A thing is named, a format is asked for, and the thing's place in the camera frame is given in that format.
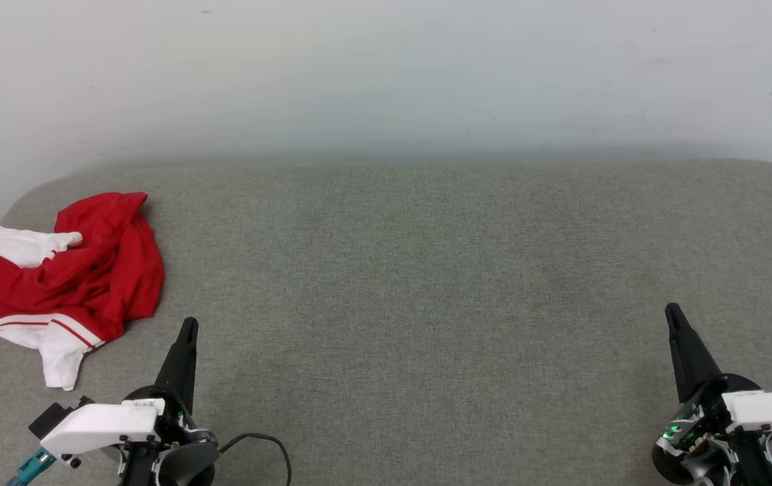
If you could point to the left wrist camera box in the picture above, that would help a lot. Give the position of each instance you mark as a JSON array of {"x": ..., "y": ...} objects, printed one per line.
[{"x": 51, "y": 420}]

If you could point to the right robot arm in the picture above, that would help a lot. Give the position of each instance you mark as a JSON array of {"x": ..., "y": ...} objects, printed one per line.
[{"x": 713, "y": 472}]

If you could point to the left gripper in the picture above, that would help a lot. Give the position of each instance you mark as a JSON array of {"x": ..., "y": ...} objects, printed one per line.
[{"x": 98, "y": 425}]

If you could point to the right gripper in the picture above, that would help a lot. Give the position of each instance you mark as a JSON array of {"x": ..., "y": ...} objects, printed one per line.
[{"x": 764, "y": 412}]

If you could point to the red and white jersey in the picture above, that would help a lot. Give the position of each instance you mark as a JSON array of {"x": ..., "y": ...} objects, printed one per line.
[{"x": 109, "y": 270}]

